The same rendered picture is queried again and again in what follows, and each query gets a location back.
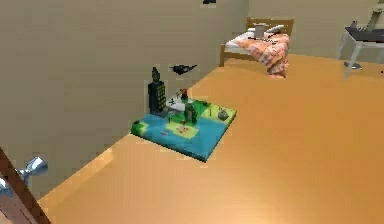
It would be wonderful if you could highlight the silver door handle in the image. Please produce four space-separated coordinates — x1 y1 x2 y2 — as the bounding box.
0 156 49 198

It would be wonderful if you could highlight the blue green toy landscape model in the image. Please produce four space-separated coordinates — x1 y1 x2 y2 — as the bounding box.
130 66 238 163

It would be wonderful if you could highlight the brown room door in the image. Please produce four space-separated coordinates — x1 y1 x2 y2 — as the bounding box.
0 147 52 224

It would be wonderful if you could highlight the white pillow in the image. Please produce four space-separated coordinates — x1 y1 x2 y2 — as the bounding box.
247 24 286 36

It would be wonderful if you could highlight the wooden bed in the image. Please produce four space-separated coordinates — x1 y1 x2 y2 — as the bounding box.
219 17 295 68

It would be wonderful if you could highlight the black toy aeroplane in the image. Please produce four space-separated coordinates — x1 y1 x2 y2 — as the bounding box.
169 64 198 76

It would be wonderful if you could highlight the orange checked blanket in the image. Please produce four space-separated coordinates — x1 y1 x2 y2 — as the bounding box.
233 32 290 79

